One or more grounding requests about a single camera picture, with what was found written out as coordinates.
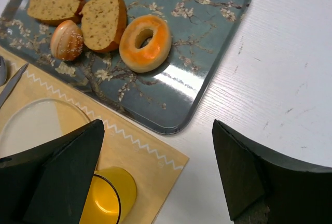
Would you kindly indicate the spoon with pink handle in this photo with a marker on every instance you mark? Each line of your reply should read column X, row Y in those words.
column 3, row 71

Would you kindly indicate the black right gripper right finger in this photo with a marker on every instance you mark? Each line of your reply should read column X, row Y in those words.
column 262, row 185

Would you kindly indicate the floral blue serving tray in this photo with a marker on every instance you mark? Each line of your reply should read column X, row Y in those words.
column 164, row 99

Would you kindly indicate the sesame bread roll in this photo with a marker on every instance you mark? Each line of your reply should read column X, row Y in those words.
column 67, row 41

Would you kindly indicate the white and yellow plate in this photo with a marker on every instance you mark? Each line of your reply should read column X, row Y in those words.
column 40, row 122

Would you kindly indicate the yellow glass mug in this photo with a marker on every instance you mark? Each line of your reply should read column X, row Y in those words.
column 111, row 196

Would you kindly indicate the yellow paper placemat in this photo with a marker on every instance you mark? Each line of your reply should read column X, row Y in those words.
column 154, row 165

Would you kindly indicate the knife with pink handle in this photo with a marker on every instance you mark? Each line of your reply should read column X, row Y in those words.
column 11, row 84

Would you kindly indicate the orange glazed bagel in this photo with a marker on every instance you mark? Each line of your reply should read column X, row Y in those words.
column 145, row 43

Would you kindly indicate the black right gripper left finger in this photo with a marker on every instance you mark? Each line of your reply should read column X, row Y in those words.
column 49, row 183

